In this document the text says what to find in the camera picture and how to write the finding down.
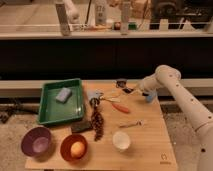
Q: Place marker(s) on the blue cup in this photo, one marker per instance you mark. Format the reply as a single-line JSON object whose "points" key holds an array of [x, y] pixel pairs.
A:
{"points": [[151, 96]]}

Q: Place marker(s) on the orange bowl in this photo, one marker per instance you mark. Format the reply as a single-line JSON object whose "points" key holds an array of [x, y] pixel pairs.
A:
{"points": [[66, 146]]}

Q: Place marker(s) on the purple bowl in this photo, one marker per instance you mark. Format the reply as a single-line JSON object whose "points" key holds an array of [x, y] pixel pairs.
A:
{"points": [[36, 141]]}

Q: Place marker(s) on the yellow orange fruit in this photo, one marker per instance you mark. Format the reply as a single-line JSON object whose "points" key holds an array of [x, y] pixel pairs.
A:
{"points": [[77, 149]]}

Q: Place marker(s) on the wooden board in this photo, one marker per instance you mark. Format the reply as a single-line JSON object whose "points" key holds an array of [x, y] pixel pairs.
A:
{"points": [[150, 149]]}

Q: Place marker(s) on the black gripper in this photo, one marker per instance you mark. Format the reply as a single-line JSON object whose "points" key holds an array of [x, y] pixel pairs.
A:
{"points": [[121, 83]]}

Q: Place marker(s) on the orange carrot toy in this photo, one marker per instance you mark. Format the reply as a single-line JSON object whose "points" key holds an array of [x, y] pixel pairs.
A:
{"points": [[121, 108]]}

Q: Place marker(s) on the blue sponge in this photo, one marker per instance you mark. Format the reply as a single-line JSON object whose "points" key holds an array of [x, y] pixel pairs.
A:
{"points": [[63, 95]]}

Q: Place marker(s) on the black scrubbing pad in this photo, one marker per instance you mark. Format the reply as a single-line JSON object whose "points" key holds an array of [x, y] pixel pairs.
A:
{"points": [[81, 126]]}

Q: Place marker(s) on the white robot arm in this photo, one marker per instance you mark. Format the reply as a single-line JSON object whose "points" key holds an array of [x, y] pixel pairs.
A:
{"points": [[197, 114]]}

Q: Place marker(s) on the green plastic tray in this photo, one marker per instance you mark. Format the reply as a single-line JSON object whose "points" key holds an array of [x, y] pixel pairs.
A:
{"points": [[52, 112]]}

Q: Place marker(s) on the white cup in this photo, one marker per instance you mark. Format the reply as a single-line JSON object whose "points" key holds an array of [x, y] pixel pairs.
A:
{"points": [[121, 140]]}

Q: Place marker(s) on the black handled brush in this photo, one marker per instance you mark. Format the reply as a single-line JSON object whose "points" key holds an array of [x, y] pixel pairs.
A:
{"points": [[128, 90]]}

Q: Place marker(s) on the yellow handled utensil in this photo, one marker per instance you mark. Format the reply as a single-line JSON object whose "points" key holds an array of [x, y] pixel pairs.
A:
{"points": [[113, 99]]}

